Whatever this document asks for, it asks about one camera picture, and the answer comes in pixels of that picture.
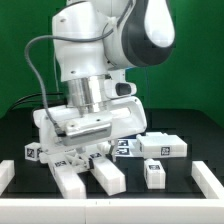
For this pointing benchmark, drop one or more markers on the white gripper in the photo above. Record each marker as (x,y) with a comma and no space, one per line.
(122,117)

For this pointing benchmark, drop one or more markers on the white X-frame chair legs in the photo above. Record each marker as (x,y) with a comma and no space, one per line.
(75,181)

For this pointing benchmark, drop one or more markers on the white chair seat block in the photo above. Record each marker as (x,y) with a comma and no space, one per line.
(161,146)

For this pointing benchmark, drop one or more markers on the small white tagged cube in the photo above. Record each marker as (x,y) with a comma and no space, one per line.
(32,151)

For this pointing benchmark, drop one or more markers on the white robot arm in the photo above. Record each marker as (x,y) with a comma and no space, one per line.
(95,42)

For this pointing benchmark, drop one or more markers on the white front fence bar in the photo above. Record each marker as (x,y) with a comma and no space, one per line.
(112,211)

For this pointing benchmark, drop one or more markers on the white left fence bar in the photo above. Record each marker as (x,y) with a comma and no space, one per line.
(7,172)

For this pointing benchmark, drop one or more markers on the white flat tagged base plate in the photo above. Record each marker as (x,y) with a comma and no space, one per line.
(127,148)

